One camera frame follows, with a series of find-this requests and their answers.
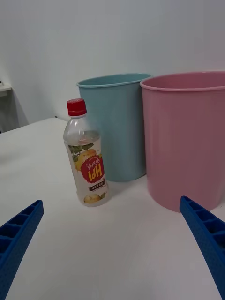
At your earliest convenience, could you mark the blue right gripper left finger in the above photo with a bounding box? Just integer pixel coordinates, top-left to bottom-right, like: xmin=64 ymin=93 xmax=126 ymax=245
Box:
xmin=0 ymin=199 xmax=45 ymax=300

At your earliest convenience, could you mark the pink plastic bin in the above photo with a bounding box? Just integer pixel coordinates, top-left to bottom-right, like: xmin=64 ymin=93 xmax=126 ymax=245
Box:
xmin=139 ymin=71 xmax=225 ymax=213

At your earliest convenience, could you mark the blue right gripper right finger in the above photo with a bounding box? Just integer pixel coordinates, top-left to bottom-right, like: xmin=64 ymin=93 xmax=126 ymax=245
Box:
xmin=179 ymin=195 xmax=225 ymax=300

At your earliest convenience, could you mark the pale blue plastic bin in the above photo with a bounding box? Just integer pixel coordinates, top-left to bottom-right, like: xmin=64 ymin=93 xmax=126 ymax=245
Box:
xmin=76 ymin=73 xmax=152 ymax=182

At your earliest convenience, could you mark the clear bottle with red cap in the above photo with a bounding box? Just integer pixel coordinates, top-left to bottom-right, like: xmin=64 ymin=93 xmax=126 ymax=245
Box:
xmin=63 ymin=98 xmax=109 ymax=208

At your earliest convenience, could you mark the white wall shelf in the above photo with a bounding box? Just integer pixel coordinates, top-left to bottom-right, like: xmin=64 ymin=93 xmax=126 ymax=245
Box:
xmin=0 ymin=79 xmax=13 ymax=98

